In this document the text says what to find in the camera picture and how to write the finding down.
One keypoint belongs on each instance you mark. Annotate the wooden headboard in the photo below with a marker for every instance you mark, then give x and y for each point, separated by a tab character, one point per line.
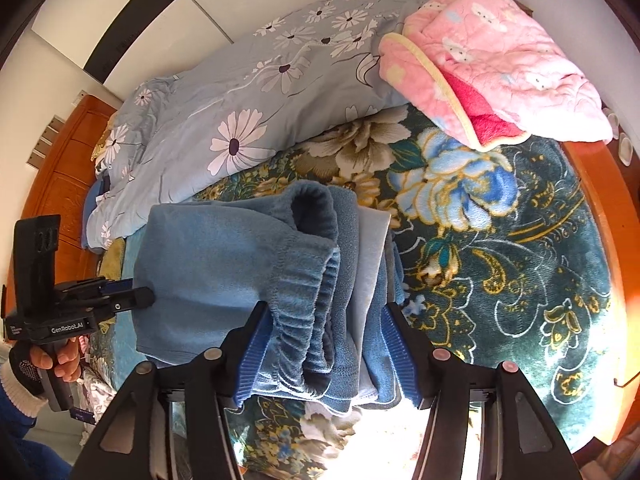
65	185

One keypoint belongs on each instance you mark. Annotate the floral pillow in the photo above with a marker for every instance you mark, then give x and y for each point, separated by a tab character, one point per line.
102	152

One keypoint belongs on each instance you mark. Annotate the light blue floral duvet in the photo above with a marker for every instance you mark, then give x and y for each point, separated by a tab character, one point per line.
225	100

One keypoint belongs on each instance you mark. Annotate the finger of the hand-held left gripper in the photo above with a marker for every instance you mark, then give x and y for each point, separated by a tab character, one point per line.
135	297
117	286

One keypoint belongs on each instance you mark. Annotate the white glossy wardrobe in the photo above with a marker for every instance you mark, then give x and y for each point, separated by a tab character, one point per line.
150	20

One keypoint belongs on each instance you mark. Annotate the yellow knitted sweater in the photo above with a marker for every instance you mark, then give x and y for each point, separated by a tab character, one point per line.
112	260

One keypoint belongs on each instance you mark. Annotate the teal floral bed blanket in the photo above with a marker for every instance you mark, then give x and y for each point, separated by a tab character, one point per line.
500	260

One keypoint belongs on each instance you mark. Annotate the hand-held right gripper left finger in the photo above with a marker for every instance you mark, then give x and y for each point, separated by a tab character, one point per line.
252	355

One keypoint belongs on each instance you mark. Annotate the pale blue garment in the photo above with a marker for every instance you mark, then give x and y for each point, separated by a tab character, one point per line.
370	260

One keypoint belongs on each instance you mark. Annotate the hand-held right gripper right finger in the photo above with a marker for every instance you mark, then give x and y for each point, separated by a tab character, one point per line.
400	350

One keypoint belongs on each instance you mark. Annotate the pink quilted blanket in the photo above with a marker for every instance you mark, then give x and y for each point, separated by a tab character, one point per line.
500	60

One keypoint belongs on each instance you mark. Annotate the person's left hand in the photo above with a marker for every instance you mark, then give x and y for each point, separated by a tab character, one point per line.
67	360

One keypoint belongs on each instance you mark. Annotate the wooden bed footboard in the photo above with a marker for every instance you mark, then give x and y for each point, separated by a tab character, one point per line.
615	260

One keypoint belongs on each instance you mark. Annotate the wall switch panel row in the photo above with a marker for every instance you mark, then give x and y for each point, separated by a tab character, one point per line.
47	140

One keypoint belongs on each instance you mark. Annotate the light blue fleece pants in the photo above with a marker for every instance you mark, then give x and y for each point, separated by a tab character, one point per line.
215	260

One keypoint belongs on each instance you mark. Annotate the white slipper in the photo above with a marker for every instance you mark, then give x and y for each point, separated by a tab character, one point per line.
625	147
613	121

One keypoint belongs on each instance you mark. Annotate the person's left forearm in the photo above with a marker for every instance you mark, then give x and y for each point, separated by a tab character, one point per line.
20	440

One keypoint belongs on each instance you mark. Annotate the blue pillow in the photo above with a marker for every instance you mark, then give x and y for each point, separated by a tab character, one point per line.
92	200

